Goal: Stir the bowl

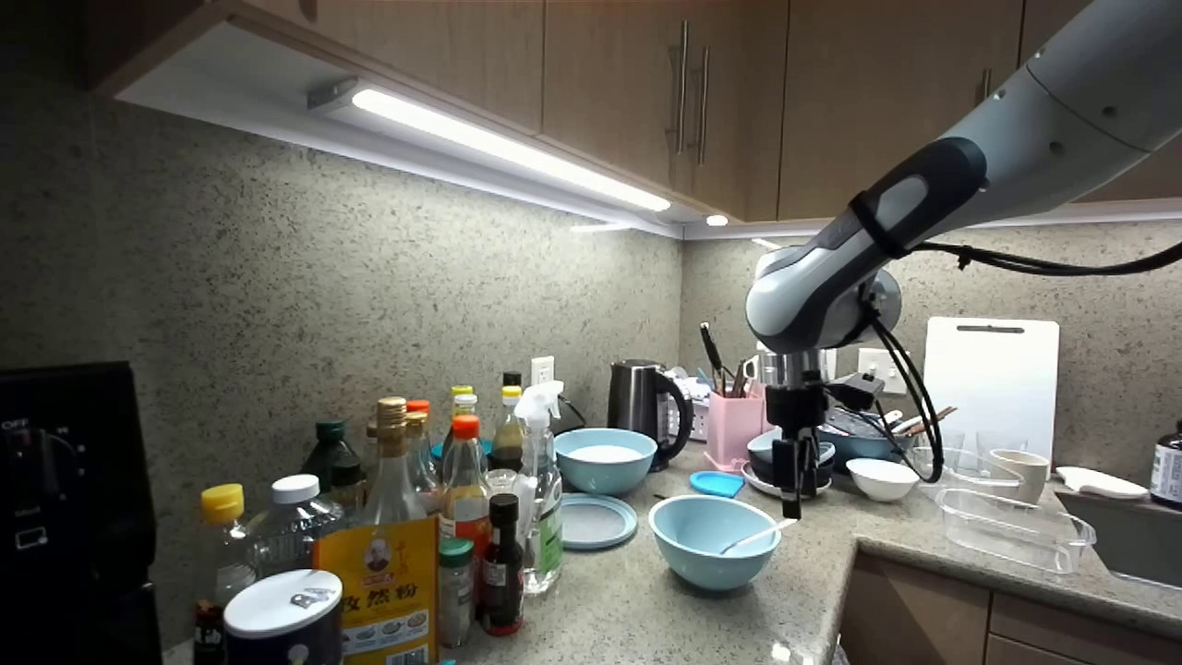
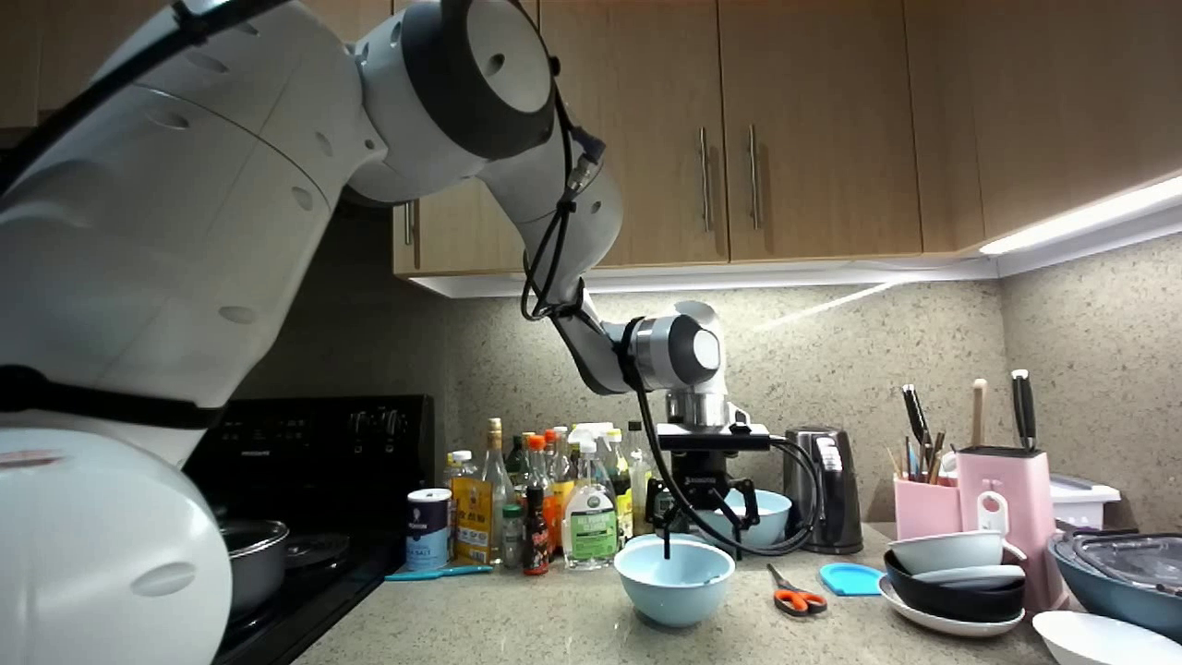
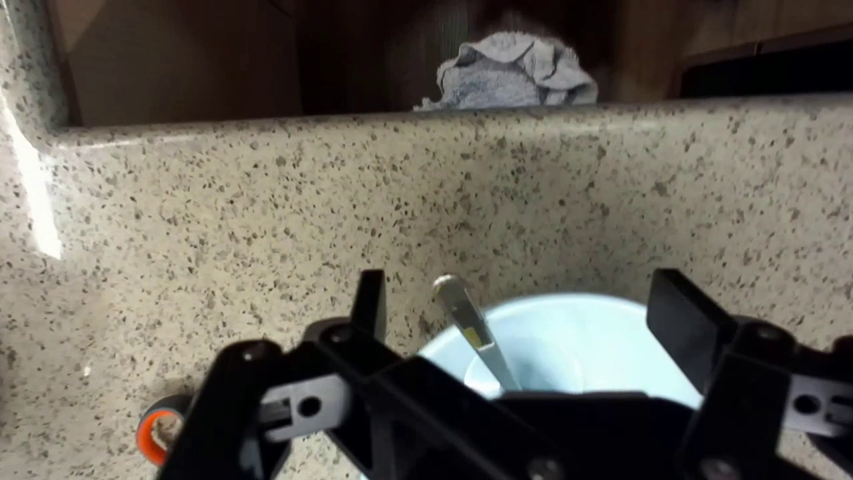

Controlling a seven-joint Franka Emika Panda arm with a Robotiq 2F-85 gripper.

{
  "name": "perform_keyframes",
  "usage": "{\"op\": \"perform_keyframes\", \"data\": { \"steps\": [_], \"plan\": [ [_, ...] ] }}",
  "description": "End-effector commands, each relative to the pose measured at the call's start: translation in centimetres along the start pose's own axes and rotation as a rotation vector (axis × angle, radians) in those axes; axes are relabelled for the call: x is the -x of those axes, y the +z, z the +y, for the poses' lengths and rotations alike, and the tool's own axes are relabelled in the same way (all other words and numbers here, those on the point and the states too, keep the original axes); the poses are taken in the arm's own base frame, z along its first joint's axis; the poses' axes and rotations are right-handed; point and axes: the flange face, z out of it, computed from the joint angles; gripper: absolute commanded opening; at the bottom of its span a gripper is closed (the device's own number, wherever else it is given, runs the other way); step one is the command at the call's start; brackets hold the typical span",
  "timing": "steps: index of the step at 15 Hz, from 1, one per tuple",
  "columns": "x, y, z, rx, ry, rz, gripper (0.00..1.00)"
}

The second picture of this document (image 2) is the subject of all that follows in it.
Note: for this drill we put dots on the black stove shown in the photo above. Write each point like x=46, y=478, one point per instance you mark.
x=346, y=468

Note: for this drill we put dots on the clear spray bottle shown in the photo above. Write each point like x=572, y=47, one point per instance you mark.
x=593, y=523

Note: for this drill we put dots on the small light blue bowl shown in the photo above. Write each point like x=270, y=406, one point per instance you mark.
x=675, y=592

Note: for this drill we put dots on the yellow oil bottle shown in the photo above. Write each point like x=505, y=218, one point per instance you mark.
x=638, y=475

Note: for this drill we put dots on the round salt canister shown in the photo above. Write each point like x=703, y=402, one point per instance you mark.
x=430, y=529

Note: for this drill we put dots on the under-cabinet LED light bar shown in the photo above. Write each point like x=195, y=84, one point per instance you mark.
x=1083, y=218

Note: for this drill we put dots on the teal flat mat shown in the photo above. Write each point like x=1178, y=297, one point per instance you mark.
x=430, y=572

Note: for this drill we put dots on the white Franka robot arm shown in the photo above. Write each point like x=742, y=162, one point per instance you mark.
x=149, y=246

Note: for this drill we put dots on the pink utensil holder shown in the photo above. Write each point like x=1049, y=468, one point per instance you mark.
x=925, y=507

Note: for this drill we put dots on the orange cap bottle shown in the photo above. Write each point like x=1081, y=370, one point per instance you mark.
x=537, y=447

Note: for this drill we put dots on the grey pan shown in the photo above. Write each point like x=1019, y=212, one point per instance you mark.
x=251, y=558

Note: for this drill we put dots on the white cap clear bottle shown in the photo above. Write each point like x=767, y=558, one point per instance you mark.
x=458, y=465

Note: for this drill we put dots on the black bowl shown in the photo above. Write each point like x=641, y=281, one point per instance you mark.
x=946, y=600

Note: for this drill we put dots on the pink knife block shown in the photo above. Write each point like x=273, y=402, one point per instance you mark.
x=1005, y=520

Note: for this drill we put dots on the small clear jar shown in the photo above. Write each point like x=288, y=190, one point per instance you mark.
x=512, y=529

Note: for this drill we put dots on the yellow label bottle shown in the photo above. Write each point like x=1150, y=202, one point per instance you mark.
x=475, y=520

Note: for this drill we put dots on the dark bowl with utensil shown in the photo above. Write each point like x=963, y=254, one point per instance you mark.
x=1119, y=579

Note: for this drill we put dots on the grey bowl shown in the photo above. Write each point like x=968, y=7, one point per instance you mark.
x=946, y=553

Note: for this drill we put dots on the small dark sauce bottle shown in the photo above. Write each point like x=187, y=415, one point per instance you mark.
x=537, y=537

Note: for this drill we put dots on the black electric kettle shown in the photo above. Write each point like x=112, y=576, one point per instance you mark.
x=838, y=492

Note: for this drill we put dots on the wooden wall cabinets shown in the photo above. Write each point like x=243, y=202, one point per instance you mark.
x=813, y=124

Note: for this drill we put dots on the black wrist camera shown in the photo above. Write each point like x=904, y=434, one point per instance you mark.
x=740, y=438

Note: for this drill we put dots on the white plate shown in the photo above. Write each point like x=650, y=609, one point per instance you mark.
x=946, y=631

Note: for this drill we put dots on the large light blue bowl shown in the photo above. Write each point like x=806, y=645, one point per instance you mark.
x=769, y=523

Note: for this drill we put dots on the white storage container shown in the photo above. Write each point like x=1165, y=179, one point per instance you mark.
x=1088, y=505

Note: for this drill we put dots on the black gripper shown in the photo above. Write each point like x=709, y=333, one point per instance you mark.
x=713, y=475

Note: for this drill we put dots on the white bowl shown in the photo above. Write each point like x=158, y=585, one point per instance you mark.
x=1093, y=641

